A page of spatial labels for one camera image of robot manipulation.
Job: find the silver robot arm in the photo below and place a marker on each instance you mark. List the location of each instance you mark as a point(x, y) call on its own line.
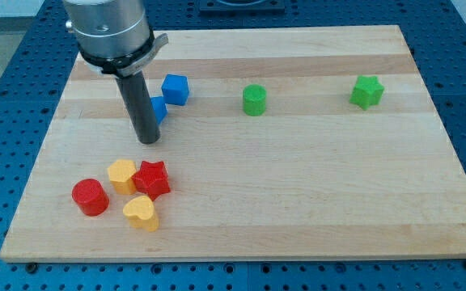
point(114, 36)

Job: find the green cylinder block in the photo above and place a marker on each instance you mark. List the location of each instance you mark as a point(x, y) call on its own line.
point(254, 100)

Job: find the blue block behind rod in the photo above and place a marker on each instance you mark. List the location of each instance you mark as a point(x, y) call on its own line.
point(159, 107)

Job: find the blue cube block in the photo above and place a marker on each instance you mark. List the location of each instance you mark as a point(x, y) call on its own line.
point(175, 89)

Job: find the red star block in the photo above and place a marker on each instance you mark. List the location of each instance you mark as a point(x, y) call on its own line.
point(152, 179)

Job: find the wooden board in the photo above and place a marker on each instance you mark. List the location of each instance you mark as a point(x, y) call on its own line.
point(313, 178)

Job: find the yellow heart block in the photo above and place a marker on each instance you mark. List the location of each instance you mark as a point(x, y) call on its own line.
point(141, 214)

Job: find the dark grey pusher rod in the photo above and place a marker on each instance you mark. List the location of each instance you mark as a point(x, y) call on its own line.
point(136, 98)

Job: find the yellow hexagon block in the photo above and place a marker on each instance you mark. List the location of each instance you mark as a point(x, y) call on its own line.
point(120, 175)

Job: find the green star block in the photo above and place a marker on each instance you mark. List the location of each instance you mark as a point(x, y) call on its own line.
point(367, 92)

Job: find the red cylinder block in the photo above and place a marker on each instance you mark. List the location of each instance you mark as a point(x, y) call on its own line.
point(90, 197)

